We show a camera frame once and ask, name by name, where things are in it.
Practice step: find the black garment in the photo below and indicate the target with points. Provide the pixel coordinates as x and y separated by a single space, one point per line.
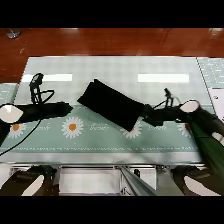
111 104

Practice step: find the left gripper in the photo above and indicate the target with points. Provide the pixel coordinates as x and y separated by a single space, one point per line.
61 108

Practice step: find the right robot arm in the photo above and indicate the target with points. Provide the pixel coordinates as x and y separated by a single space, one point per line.
203 120

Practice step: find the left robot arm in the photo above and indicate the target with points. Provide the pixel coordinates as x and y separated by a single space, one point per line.
31 112

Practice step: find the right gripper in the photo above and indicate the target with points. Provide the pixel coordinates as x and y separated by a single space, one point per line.
153 115

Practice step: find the silver frame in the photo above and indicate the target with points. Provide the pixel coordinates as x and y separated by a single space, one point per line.
100 180

